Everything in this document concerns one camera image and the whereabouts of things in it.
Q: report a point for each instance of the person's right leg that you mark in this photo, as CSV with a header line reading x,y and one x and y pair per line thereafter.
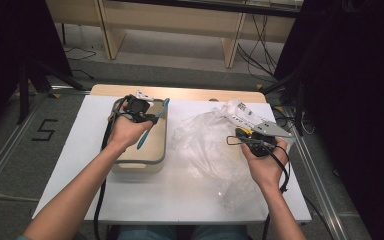
x,y
220,232

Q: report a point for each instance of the person's leg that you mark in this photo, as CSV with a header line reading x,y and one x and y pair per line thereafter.
x,y
143,232
220,232

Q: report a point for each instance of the clear plastic bag yellow smiley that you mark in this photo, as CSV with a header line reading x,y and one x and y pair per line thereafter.
x,y
210,153

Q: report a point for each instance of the beige basket with grey rim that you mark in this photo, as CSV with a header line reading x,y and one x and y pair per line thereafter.
x,y
153,146

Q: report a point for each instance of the black curtain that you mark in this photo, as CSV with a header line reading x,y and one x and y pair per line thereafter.
x,y
13,43
356,100

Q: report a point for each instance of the person's right hand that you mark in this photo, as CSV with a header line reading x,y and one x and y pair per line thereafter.
x,y
266,170

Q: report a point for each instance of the person's left hand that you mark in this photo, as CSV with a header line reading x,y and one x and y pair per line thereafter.
x,y
126,133

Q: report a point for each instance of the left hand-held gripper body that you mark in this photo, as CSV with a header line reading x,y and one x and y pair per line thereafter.
x,y
136,105

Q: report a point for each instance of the metal floor rail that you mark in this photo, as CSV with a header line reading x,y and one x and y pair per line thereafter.
x,y
10,143
316,180

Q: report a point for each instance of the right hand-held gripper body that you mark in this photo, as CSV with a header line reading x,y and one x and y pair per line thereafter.
x,y
263,143

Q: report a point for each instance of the person's left leg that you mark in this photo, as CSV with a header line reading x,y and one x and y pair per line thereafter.
x,y
143,232

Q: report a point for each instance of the blue toothbrush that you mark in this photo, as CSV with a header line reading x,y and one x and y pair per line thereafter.
x,y
146,136

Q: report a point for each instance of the light wooden desk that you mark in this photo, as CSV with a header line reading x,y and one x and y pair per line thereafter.
x,y
166,20

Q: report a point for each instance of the black tripod stand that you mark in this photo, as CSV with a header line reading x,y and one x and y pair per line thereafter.
x,y
23,93
299,100

